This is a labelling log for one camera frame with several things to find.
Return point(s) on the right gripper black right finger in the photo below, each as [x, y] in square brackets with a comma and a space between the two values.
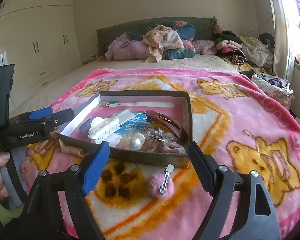
[205, 167]

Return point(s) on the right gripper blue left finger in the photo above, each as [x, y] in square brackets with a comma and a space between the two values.
[92, 167]

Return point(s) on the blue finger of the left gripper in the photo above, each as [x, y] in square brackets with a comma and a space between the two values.
[41, 113]

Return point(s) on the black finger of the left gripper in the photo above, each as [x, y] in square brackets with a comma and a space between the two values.
[56, 119]

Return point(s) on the white hair clip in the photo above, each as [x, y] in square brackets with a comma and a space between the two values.
[101, 128]

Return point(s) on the pink pompom hair clip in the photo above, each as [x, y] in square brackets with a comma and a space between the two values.
[161, 185]

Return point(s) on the dark red hair claw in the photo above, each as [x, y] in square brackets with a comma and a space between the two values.
[175, 126]

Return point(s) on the green sleeve forearm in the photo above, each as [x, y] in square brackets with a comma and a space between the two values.
[6, 215]

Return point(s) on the open cardboard jewelry box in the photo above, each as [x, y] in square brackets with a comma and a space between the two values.
[171, 111]

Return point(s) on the bed with beige cover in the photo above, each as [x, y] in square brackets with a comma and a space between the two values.
[52, 90]

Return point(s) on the pink lace scrunchie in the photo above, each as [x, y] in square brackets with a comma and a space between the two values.
[158, 141]

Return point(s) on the pink cartoon fleece blanket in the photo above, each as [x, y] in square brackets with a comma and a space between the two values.
[232, 120]

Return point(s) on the clear plastic bag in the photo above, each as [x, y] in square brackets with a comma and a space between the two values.
[122, 117]

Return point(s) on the blue printed card packet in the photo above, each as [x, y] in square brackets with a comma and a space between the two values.
[138, 123]

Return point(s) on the cream built-in wardrobe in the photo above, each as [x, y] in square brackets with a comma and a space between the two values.
[39, 38]

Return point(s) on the pink lilac garment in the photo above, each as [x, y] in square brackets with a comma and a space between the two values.
[128, 46]

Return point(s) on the pile of clothes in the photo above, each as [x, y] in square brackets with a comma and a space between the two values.
[254, 58]

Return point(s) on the orange floral cloth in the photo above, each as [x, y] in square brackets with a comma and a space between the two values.
[160, 39]

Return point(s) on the cream window curtain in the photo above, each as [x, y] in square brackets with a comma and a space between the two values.
[286, 20]

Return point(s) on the dark green headboard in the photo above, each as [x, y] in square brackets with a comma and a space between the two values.
[203, 27]

